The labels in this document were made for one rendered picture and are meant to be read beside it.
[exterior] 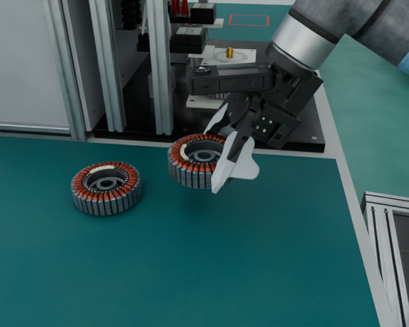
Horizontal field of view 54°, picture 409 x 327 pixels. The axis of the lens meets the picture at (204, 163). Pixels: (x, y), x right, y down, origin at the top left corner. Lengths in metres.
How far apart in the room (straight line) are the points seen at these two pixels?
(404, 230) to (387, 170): 0.72
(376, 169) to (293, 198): 1.56
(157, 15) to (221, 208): 0.35
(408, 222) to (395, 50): 1.11
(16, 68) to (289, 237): 0.59
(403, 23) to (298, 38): 0.12
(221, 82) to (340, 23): 0.16
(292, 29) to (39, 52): 0.48
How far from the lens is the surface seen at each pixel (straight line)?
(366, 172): 2.18
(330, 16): 0.52
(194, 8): 1.14
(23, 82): 0.86
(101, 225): 0.64
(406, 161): 2.36
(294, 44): 0.52
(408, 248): 1.50
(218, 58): 1.18
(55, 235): 0.64
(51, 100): 0.85
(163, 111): 0.79
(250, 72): 0.53
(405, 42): 0.54
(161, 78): 0.76
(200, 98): 0.93
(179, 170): 0.57
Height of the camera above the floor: 1.17
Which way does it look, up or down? 34 degrees down
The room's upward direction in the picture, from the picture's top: straight up
